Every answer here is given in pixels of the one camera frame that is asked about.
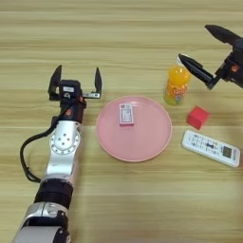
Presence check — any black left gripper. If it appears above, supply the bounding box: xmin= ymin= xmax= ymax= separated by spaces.
xmin=47 ymin=65 xmax=103 ymax=124

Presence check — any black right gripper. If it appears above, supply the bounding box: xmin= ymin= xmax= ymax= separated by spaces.
xmin=178 ymin=24 xmax=243 ymax=90

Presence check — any orange juice bottle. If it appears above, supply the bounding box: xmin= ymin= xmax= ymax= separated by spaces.
xmin=163 ymin=55 xmax=192 ymax=106

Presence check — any small pink card box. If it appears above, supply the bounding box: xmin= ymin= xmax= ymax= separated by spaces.
xmin=119 ymin=103 xmax=136 ymax=127

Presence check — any pink round plate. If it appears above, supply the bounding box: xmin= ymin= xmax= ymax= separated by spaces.
xmin=95 ymin=95 xmax=174 ymax=163

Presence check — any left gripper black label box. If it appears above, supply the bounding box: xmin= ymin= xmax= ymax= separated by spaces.
xmin=59 ymin=79 xmax=83 ymax=101

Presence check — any red cube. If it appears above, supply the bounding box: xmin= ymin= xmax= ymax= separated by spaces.
xmin=186 ymin=105 xmax=211 ymax=131

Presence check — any white remote control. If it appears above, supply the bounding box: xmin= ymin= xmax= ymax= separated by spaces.
xmin=181 ymin=129 xmax=241 ymax=168

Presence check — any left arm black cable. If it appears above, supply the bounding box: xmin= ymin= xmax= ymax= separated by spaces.
xmin=19 ymin=116 xmax=62 ymax=184

